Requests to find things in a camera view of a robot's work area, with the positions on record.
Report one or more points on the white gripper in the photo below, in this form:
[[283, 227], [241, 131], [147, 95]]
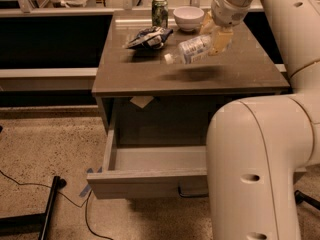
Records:
[[227, 13]]

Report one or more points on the clear plastic water bottle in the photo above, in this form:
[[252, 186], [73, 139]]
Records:
[[190, 51]]

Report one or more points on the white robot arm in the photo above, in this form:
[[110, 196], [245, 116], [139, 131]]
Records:
[[255, 145]]

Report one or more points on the grey cabinet with counter top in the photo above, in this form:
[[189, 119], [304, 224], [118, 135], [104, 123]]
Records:
[[244, 68]]

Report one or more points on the open grey top drawer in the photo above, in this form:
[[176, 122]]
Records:
[[151, 151]]

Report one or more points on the white ceramic bowl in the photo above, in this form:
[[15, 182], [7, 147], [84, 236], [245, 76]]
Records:
[[188, 18]]

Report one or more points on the green soda can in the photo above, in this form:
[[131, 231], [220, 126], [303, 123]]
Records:
[[160, 13]]

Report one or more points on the crumpled blue chip bag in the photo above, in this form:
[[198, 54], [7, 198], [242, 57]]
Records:
[[151, 38]]

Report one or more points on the white paper tag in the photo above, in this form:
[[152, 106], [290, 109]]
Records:
[[141, 101]]

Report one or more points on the black chair base leg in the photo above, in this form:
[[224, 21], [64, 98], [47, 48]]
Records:
[[300, 197]]

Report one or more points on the blue tape strip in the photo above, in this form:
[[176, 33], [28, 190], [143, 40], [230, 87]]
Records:
[[87, 188]]

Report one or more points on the black metal stand leg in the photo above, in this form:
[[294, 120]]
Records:
[[40, 222]]

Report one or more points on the metal window railing frame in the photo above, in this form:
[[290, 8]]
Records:
[[100, 0]]

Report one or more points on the black drawer handle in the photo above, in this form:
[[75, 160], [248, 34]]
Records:
[[184, 195]]

